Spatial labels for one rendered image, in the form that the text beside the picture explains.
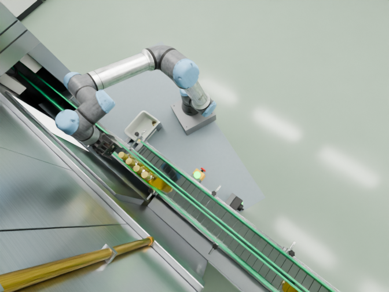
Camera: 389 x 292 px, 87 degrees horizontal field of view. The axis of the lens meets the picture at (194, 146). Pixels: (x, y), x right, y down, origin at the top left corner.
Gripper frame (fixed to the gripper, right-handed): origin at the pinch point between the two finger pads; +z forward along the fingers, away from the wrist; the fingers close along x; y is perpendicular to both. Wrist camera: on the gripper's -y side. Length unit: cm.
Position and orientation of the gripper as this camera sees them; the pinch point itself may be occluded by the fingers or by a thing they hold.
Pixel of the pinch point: (113, 149)
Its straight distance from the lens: 107.9
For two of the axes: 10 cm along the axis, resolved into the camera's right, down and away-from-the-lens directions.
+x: 6.2, -7.6, 1.9
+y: 7.7, 5.6, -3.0
